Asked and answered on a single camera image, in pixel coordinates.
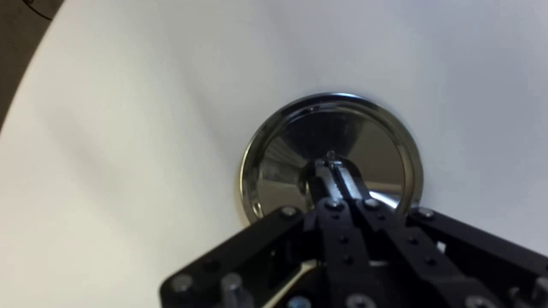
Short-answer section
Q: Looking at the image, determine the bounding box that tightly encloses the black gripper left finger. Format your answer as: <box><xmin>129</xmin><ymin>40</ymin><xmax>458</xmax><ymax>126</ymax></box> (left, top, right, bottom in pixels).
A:
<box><xmin>160</xmin><ymin>160</ymin><xmax>373</xmax><ymax>308</ymax></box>

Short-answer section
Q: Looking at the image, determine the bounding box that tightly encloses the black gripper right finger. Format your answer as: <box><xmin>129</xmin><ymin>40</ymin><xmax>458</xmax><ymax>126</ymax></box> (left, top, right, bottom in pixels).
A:
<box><xmin>332</xmin><ymin>160</ymin><xmax>548</xmax><ymax>308</ymax></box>

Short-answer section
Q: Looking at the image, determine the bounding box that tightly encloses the small steel pot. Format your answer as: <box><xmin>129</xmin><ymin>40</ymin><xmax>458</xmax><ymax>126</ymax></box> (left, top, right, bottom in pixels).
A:
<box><xmin>237</xmin><ymin>91</ymin><xmax>426</xmax><ymax>227</ymax></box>

